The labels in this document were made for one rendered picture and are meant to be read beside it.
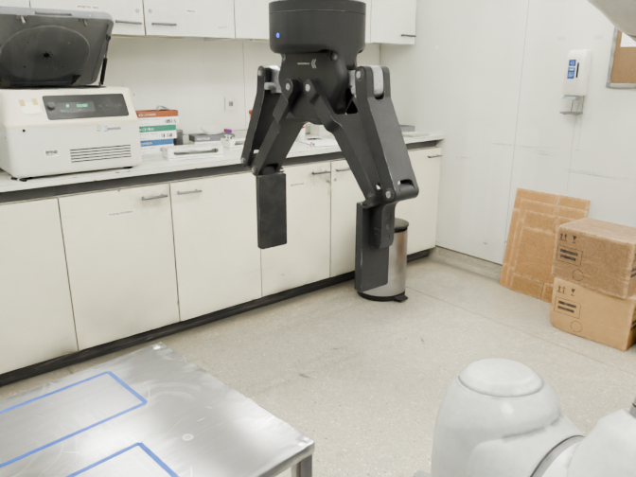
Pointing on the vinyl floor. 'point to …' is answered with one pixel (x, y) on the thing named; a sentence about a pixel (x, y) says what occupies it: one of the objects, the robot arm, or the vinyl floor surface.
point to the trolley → (146, 425)
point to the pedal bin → (397, 274)
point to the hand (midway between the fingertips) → (316, 252)
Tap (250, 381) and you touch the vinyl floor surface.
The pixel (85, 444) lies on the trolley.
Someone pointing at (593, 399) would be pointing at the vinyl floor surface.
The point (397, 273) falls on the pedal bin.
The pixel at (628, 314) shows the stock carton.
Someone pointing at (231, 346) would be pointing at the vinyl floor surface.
